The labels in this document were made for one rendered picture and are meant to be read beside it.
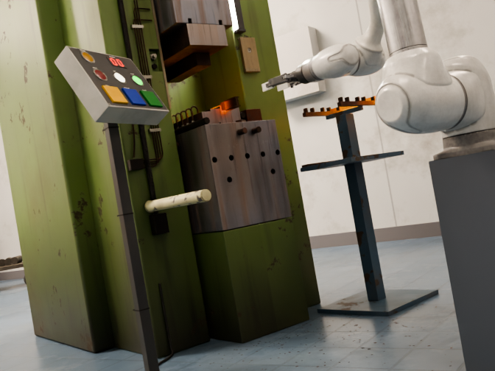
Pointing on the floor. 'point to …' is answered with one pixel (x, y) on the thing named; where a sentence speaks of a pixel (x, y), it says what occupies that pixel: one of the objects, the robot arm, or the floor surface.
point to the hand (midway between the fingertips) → (275, 85)
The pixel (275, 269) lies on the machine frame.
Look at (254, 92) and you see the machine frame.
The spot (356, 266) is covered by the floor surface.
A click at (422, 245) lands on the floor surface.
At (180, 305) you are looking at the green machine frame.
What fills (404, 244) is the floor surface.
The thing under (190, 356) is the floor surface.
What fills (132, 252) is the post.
